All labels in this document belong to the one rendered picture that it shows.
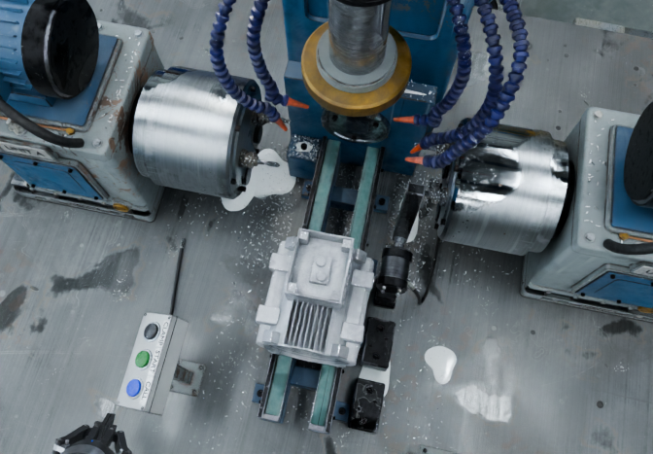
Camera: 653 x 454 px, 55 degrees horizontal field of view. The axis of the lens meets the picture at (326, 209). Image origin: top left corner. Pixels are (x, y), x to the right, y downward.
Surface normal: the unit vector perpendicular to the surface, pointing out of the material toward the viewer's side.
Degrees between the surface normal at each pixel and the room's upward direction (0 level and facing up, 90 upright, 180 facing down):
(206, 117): 13
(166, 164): 62
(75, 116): 0
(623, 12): 0
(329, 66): 0
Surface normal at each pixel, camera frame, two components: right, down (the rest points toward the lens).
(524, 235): -0.19, 0.69
